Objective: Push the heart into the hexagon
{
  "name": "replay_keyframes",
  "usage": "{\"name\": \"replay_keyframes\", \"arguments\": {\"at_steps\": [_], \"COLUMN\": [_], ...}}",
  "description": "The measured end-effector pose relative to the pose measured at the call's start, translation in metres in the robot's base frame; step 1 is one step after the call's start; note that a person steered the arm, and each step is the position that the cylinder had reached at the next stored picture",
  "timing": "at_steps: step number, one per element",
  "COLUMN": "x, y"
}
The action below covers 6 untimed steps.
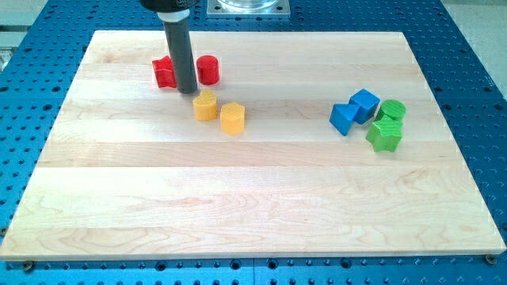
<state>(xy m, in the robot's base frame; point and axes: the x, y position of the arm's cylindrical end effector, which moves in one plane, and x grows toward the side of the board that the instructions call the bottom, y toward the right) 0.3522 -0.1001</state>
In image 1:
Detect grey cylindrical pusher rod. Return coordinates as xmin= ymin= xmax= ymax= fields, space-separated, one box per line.
xmin=157 ymin=9 xmax=197 ymax=94

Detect board clamp screw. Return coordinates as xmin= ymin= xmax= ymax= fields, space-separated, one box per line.
xmin=21 ymin=260 xmax=35 ymax=273
xmin=483 ymin=254 xmax=497 ymax=266

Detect green cylinder block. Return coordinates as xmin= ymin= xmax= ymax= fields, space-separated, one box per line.
xmin=375 ymin=100 xmax=406 ymax=121

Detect light wooden board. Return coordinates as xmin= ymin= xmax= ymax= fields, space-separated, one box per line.
xmin=1 ymin=31 xmax=505 ymax=261

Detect blue perforated metal plate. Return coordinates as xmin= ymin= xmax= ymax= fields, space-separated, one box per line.
xmin=1 ymin=0 xmax=506 ymax=284

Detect yellow heart block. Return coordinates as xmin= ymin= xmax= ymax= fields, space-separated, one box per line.
xmin=193 ymin=89 xmax=217 ymax=121

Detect clear acrylic robot base plate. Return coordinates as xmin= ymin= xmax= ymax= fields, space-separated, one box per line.
xmin=207 ymin=0 xmax=291 ymax=19

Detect right board clamp screw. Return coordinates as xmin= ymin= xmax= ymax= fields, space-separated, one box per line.
xmin=483 ymin=254 xmax=497 ymax=266

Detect blue cube block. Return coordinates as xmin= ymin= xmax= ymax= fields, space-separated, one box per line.
xmin=349 ymin=89 xmax=380 ymax=124

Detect blue triangle block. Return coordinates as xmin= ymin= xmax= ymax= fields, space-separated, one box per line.
xmin=330 ymin=104 xmax=359 ymax=136

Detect red cylinder block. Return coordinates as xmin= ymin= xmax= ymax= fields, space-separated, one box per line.
xmin=196 ymin=55 xmax=220 ymax=86

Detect left board clamp screw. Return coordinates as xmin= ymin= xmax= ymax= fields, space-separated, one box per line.
xmin=21 ymin=260 xmax=35 ymax=273

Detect red star block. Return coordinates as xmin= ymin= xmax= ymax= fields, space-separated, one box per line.
xmin=152 ymin=55 xmax=177 ymax=88

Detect green star block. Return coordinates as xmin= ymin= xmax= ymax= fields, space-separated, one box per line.
xmin=366 ymin=116 xmax=403 ymax=152

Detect yellow hexagon block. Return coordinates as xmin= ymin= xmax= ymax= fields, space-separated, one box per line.
xmin=220 ymin=102 xmax=246 ymax=135

